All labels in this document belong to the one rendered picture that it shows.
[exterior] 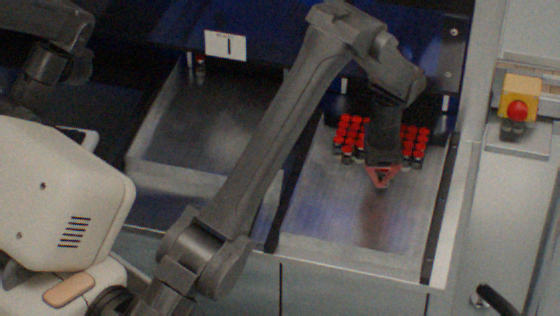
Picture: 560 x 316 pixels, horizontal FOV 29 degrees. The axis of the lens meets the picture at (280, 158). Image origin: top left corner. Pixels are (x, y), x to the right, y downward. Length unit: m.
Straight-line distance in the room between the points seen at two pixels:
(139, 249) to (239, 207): 1.29
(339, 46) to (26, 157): 0.43
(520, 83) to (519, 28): 1.95
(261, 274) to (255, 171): 1.22
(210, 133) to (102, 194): 0.79
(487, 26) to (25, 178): 0.97
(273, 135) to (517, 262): 1.85
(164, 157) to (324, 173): 0.32
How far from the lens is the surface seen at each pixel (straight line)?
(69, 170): 1.41
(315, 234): 2.00
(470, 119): 2.19
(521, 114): 2.12
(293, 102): 1.44
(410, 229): 2.03
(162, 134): 2.21
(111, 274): 1.50
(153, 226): 2.03
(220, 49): 2.21
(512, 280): 3.17
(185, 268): 1.45
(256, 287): 2.69
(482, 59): 2.09
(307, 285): 2.64
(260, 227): 2.01
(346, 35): 1.44
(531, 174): 3.49
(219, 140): 2.19
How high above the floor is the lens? 2.34
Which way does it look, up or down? 43 degrees down
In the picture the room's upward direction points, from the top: 1 degrees clockwise
